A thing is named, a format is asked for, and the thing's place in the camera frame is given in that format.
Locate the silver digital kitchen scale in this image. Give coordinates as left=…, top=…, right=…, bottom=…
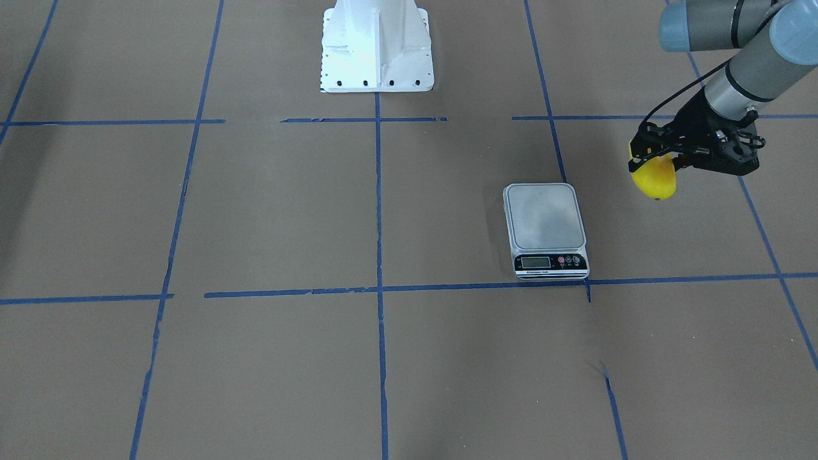
left=503, top=183, right=590, bottom=280

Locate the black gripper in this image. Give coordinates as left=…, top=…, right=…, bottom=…
left=628, top=88, right=766, bottom=176

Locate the yellow mango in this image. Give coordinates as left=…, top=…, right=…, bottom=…
left=629, top=155, right=677, bottom=201

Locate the white pedestal column base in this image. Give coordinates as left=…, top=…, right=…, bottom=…
left=320, top=1, right=435, bottom=93

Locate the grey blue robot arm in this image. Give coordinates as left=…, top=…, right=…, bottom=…
left=628, top=1, right=816, bottom=176

